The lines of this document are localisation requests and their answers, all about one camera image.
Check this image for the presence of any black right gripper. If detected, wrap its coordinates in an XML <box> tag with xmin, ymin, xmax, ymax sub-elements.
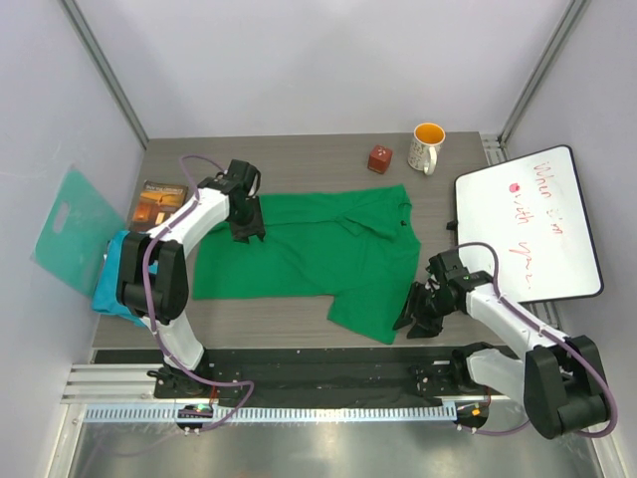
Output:
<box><xmin>393</xmin><ymin>281</ymin><xmax>458</xmax><ymax>339</ymax></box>

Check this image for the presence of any green t shirt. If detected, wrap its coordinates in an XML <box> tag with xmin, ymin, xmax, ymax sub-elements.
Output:
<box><xmin>191</xmin><ymin>185</ymin><xmax>421</xmax><ymax>345</ymax></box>

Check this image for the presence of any brown book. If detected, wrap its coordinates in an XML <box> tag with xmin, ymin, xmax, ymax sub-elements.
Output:
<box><xmin>129</xmin><ymin>180</ymin><xmax>188</xmax><ymax>232</ymax></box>

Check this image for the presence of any red cube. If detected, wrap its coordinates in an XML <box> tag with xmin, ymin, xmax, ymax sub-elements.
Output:
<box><xmin>367</xmin><ymin>144</ymin><xmax>393</xmax><ymax>174</ymax></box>

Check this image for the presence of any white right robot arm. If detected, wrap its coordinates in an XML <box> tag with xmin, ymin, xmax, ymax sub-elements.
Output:
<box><xmin>394</xmin><ymin>248</ymin><xmax>618</xmax><ymax>439</ymax></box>

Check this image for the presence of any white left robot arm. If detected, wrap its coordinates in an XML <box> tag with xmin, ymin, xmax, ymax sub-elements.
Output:
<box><xmin>115</xmin><ymin>159</ymin><xmax>266</xmax><ymax>397</ymax></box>

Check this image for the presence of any white whiteboard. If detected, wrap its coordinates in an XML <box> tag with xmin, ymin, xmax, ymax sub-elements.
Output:
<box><xmin>455</xmin><ymin>145</ymin><xmax>603</xmax><ymax>303</ymax></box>

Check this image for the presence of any blue t shirt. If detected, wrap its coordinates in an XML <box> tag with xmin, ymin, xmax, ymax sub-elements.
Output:
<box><xmin>92</xmin><ymin>230</ymin><xmax>144</xmax><ymax>327</ymax></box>

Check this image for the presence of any teal plastic cutting board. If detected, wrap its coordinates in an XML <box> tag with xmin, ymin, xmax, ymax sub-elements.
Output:
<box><xmin>34</xmin><ymin>168</ymin><xmax>124</xmax><ymax>297</ymax></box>

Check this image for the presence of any white mug orange inside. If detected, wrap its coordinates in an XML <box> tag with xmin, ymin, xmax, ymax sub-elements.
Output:
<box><xmin>407</xmin><ymin>122</ymin><xmax>446</xmax><ymax>176</ymax></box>

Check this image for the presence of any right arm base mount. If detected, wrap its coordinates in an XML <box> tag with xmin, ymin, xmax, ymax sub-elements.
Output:
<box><xmin>408</xmin><ymin>359</ymin><xmax>499</xmax><ymax>398</ymax></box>

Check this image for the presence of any perforated cable tray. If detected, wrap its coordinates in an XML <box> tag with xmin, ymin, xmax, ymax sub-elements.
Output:
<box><xmin>84</xmin><ymin>402</ymin><xmax>457</xmax><ymax>424</ymax></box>

